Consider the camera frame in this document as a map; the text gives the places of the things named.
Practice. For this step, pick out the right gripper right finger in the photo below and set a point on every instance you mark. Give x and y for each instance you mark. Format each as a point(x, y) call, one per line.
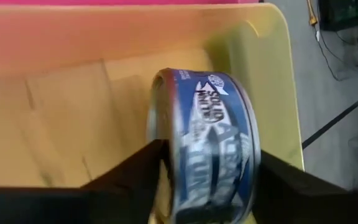
point(306, 205)

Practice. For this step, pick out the yellow plastic tray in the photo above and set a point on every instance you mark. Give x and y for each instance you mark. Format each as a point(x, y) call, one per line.
point(73, 109)

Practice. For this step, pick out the pink plastic tray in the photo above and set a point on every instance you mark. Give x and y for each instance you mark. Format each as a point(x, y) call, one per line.
point(104, 2)

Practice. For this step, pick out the blue albacore tuna can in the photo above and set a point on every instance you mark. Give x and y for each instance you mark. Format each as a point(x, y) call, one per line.
point(210, 140)

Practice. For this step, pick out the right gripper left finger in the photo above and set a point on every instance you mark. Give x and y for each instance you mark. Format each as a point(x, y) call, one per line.
point(89, 205)

